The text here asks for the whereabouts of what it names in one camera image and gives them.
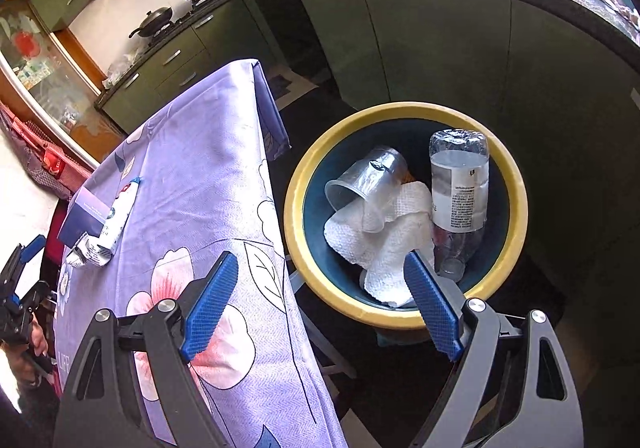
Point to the clear plastic bottle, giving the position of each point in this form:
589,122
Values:
457,188

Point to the person's left forearm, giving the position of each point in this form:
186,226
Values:
30,408

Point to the person's left hand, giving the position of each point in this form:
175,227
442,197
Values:
15,365

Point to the white paper towel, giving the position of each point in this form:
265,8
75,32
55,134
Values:
395,228

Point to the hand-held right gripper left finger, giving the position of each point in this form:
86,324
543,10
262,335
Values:
210,303

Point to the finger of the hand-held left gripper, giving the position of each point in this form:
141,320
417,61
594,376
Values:
31,246
9,260

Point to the black wok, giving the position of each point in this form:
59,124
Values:
152,20

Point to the crumpled white carton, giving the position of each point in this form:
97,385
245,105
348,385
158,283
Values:
90,253

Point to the green sink base cabinet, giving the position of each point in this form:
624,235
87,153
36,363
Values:
450,38

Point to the wooden framed glass door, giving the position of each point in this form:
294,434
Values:
45,73

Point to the purple floral tablecloth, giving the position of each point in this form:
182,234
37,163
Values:
200,153

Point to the black stool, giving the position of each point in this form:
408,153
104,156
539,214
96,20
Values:
300,284

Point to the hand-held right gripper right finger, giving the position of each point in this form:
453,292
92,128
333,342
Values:
430,303

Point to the white toothpaste tube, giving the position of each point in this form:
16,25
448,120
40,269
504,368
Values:
120,210

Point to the clear plastic cup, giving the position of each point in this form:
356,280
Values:
370,173

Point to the green stove base cabinet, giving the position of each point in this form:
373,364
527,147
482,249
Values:
165,73

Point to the patterned floor mat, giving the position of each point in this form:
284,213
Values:
286,84

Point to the red plaid bag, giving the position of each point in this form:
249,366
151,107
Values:
30,153

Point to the yellow-rimmed dark blue bin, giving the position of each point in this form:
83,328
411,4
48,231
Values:
415,125

